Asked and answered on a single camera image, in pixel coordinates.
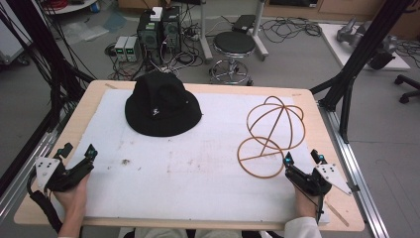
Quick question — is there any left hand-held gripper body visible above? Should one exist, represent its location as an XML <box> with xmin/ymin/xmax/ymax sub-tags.
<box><xmin>35</xmin><ymin>156</ymin><xmax>96</xmax><ymax>193</ymax></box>

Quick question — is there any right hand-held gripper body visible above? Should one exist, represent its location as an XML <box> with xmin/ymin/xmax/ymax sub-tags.
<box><xmin>284</xmin><ymin>164</ymin><xmax>353</xmax><ymax>197</ymax></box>

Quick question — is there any copper wire hat stand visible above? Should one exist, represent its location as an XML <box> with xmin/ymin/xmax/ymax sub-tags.
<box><xmin>237</xmin><ymin>95</ymin><xmax>306</xmax><ymax>179</ymax></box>

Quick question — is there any black bucket hat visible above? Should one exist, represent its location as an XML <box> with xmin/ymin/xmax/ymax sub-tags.
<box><xmin>124</xmin><ymin>70</ymin><xmax>203</xmax><ymax>138</ymax></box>

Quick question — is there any person's right hand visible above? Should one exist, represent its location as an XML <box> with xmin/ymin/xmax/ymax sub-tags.
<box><xmin>294</xmin><ymin>185</ymin><xmax>320</xmax><ymax>219</ymax></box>

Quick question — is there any person's left hand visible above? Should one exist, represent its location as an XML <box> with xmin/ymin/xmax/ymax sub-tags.
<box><xmin>52</xmin><ymin>174</ymin><xmax>91</xmax><ymax>218</ymax></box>

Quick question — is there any thin wooden strip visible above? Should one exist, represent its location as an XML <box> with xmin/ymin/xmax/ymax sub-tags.
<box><xmin>324</xmin><ymin>200</ymin><xmax>351</xmax><ymax>228</ymax></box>

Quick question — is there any white foam mat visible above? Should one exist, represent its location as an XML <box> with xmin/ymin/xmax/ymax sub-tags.
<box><xmin>52</xmin><ymin>88</ymin><xmax>331</xmax><ymax>226</ymax></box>

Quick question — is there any grey power supply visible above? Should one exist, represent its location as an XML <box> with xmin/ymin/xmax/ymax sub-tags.
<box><xmin>125</xmin><ymin>36</ymin><xmax>142</xmax><ymax>63</ymax></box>
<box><xmin>114</xmin><ymin>36</ymin><xmax>130</xmax><ymax>62</ymax></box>

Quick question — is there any black office chair base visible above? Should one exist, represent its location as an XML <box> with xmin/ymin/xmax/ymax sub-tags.
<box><xmin>393</xmin><ymin>73</ymin><xmax>420</xmax><ymax>105</ymax></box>

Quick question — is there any white platform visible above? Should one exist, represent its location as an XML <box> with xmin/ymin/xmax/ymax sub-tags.
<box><xmin>318</xmin><ymin>22</ymin><xmax>412</xmax><ymax>72</ymax></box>

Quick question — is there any grey case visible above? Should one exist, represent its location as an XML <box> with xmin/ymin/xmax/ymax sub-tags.
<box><xmin>0</xmin><ymin>19</ymin><xmax>33</xmax><ymax>66</ymax></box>

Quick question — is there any clear plastic sheet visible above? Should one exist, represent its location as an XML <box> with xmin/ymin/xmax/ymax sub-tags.
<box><xmin>60</xmin><ymin>12</ymin><xmax>129</xmax><ymax>45</ymax></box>

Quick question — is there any grey robot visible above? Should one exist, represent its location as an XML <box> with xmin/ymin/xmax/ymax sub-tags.
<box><xmin>336</xmin><ymin>17</ymin><xmax>399</xmax><ymax>70</ymax></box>

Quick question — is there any white stand leg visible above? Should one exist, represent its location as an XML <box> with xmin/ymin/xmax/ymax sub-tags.
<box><xmin>252</xmin><ymin>0</ymin><xmax>269</xmax><ymax>62</ymax></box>
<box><xmin>197</xmin><ymin>0</ymin><xmax>214</xmax><ymax>62</ymax></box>

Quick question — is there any black computer tower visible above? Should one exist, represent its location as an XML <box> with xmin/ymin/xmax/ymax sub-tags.
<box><xmin>136</xmin><ymin>11</ymin><xmax>164</xmax><ymax>66</ymax></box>
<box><xmin>160</xmin><ymin>6</ymin><xmax>183</xmax><ymax>56</ymax></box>

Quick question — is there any black round stool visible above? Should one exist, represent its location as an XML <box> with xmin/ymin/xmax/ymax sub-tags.
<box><xmin>208</xmin><ymin>31</ymin><xmax>258</xmax><ymax>85</ymax></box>

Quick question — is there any round white table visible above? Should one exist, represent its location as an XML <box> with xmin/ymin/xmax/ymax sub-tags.
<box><xmin>42</xmin><ymin>0</ymin><xmax>101</xmax><ymax>16</ymax></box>

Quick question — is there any black flat box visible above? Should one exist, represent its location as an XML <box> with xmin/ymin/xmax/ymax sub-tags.
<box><xmin>231</xmin><ymin>14</ymin><xmax>258</xmax><ymax>35</ymax></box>

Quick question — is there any white box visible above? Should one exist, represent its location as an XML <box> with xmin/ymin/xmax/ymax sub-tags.
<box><xmin>150</xmin><ymin>6</ymin><xmax>164</xmax><ymax>23</ymax></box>

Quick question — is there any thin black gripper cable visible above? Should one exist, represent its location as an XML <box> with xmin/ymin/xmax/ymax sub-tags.
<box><xmin>290</xmin><ymin>179</ymin><xmax>327</xmax><ymax>226</ymax></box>

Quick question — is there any thick black sleeved cable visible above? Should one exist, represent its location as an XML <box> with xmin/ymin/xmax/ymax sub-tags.
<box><xmin>26</xmin><ymin>172</ymin><xmax>64</xmax><ymax>234</ymax></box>

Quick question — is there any aluminium rail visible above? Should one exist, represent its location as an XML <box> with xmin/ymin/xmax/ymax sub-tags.
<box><xmin>318</xmin><ymin>101</ymin><xmax>391</xmax><ymax>238</ymax></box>
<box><xmin>0</xmin><ymin>108</ymin><xmax>72</xmax><ymax>220</ymax></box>

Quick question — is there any black metal frame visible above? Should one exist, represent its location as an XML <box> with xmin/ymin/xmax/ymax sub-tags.
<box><xmin>309</xmin><ymin>0</ymin><xmax>416</xmax><ymax>144</ymax></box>
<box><xmin>0</xmin><ymin>0</ymin><xmax>97</xmax><ymax>133</ymax></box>

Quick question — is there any tangle of black cables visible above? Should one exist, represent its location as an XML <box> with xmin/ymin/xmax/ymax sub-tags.
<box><xmin>260</xmin><ymin>15</ymin><xmax>323</xmax><ymax>45</ymax></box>

